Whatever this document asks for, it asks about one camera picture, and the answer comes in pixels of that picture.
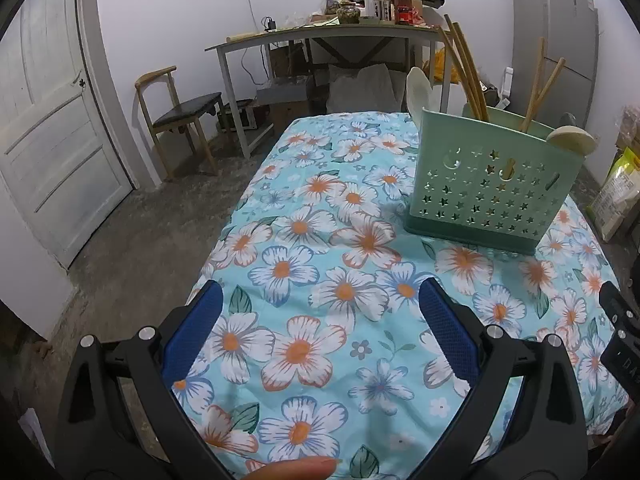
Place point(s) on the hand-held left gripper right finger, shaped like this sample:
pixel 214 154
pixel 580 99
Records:
pixel 447 330

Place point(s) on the wooden chair with dark seat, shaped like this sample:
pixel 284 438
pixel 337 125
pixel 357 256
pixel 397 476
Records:
pixel 187 110

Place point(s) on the white paper sheet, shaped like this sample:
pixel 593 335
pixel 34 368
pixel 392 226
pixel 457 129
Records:
pixel 37 435

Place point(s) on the white upright box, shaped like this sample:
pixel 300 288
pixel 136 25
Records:
pixel 508 82

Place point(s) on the white plastic spoon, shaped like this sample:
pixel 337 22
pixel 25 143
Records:
pixel 417 92

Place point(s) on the glass jar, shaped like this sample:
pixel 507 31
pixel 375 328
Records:
pixel 347 14

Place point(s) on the white panelled door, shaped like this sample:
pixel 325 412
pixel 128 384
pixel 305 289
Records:
pixel 50 120

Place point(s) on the person's left hand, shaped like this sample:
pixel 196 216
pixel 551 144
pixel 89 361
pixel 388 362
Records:
pixel 295 471

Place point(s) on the grey pillow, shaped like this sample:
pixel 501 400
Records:
pixel 365 85

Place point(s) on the grey storage box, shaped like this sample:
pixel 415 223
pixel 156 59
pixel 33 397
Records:
pixel 285 90

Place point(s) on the black power adapter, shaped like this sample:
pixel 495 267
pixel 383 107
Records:
pixel 270 24

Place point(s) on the orange plastic bag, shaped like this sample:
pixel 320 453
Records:
pixel 436 65

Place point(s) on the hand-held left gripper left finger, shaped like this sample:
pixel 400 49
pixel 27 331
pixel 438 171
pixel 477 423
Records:
pixel 192 330

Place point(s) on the grey metal-legged table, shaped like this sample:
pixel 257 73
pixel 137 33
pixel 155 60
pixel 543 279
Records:
pixel 325 32

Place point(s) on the yellow white rice sack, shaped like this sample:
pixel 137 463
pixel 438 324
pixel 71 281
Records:
pixel 617 195

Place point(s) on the beige plastic soup ladle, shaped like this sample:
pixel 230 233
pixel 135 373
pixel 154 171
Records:
pixel 572 140

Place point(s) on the blue floral blanket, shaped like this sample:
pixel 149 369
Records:
pixel 320 240

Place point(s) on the bundle of bamboo chopsticks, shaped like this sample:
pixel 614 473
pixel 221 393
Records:
pixel 470 80

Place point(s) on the green plastic utensil holder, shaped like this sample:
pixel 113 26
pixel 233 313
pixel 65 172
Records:
pixel 490 200

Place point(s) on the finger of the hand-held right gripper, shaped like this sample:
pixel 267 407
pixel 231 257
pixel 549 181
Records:
pixel 617 305

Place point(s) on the dark green sack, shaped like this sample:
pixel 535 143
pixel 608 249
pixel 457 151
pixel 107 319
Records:
pixel 495 97

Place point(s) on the red drink bottle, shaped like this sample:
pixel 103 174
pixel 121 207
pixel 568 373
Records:
pixel 405 7

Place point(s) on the grey refrigerator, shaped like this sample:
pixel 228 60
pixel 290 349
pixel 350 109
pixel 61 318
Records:
pixel 555 20

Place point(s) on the black metal crate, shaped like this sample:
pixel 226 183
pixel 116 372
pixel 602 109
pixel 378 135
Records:
pixel 235 115

